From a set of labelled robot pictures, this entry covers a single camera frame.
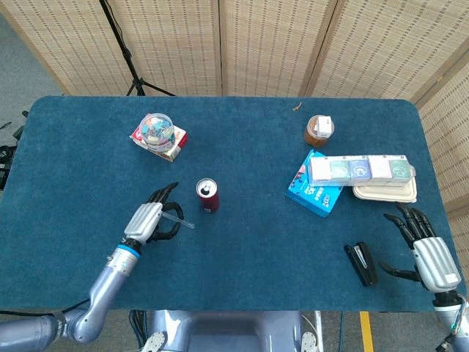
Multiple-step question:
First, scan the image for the blue snack box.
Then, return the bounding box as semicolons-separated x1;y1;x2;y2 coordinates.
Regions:
285;149;344;219

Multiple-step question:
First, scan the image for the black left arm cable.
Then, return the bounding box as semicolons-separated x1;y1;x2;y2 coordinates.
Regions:
0;298;91;318

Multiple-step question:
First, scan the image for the wrapped tissue multipack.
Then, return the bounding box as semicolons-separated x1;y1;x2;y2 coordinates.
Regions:
309;154;417;187

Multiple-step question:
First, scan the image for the small white box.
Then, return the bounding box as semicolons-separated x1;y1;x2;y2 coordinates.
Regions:
316;115;333;139

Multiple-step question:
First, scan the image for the beige takeaway container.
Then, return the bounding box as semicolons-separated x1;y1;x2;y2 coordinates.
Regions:
352;175;418;203

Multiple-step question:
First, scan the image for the black floor equipment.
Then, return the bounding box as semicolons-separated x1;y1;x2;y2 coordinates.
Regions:
0;109;30;191

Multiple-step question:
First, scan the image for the blue table cloth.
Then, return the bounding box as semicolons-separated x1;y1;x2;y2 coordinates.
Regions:
0;95;463;313

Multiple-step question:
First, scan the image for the black stapler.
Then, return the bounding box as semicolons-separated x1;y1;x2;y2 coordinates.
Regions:
343;241;379;287

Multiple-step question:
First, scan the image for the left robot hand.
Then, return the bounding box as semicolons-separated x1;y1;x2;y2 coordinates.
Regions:
123;182;184;246

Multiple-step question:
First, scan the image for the yellow floor tape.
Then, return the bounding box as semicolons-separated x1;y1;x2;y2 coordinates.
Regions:
359;311;375;352

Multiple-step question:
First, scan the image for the red soda can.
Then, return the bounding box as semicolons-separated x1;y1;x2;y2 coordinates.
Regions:
196;177;221;213

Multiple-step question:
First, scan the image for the clear jar of colourful clips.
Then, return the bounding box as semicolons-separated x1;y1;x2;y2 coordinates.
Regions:
139;112;176;150

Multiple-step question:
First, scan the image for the amber jar of rubber bands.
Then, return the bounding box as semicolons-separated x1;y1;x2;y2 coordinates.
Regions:
303;114;336;148

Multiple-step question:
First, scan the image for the clear plastic straw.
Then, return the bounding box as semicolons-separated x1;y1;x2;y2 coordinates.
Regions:
162;211;196;230

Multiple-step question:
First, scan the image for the grey-blue robot torso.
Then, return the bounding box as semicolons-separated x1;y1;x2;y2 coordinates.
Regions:
141;309;323;352

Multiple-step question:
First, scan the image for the black tripod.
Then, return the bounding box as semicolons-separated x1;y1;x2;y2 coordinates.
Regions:
98;0;176;97

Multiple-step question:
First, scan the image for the red and white carton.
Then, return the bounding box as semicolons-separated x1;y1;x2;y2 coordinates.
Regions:
129;123;189;163

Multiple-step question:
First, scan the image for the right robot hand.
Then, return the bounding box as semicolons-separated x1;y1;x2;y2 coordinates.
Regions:
377;204;462;293

